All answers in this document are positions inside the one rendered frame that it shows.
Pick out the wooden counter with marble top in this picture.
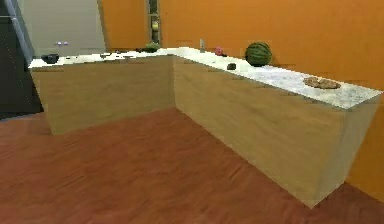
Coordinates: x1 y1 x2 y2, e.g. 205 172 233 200
27 46 384 210

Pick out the green leafy vegetable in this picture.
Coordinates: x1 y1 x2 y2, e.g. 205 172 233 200
144 41 161 54

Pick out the green striped watermelon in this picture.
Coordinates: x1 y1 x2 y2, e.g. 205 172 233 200
244 41 273 67

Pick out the narrow window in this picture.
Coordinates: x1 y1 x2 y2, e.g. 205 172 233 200
146 0 162 46

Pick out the black bowl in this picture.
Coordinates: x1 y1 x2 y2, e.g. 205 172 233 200
40 53 60 65

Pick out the grey room door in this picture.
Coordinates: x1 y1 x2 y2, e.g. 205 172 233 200
17 0 107 58

